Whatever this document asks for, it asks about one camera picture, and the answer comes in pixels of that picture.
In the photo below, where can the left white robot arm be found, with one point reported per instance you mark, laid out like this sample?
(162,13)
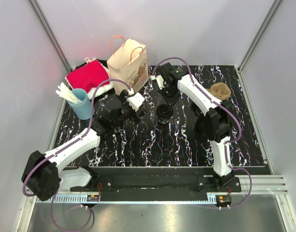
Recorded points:
(45,174)

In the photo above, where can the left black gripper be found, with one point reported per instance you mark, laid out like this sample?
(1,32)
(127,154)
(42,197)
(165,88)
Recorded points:
(134,117)

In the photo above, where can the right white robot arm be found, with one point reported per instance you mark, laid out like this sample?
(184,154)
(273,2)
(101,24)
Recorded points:
(214,122)

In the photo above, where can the black cup stack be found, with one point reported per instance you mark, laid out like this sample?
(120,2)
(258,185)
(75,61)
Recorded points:
(200,124)
(113,126)

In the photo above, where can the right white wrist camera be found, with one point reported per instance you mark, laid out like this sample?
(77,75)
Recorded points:
(158,79)

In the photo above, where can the black plastic cup lid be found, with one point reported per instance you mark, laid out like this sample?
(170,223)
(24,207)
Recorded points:
(164,111)

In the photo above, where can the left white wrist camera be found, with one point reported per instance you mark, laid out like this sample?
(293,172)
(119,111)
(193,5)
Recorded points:
(135,100)

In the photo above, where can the single black paper cup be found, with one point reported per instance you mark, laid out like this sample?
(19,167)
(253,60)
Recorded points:
(163,119)

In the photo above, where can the aluminium rail frame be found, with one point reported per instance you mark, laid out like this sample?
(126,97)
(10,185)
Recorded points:
(275,187)

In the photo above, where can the black napkin tray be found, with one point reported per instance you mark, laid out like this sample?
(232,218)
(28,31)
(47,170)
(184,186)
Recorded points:
(102,62)

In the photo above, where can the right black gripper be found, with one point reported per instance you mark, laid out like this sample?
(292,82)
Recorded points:
(171,100)

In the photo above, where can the white stirrer sticks bundle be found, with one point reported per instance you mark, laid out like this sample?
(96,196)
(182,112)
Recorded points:
(64,92)

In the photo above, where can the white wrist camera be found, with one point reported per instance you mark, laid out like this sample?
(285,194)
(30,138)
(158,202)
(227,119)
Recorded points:
(158,79)
(135,100)

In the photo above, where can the red napkin stack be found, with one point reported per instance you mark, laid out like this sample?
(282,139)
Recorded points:
(87,77)

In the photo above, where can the light blue cup holder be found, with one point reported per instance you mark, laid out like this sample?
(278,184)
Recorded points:
(83,108)

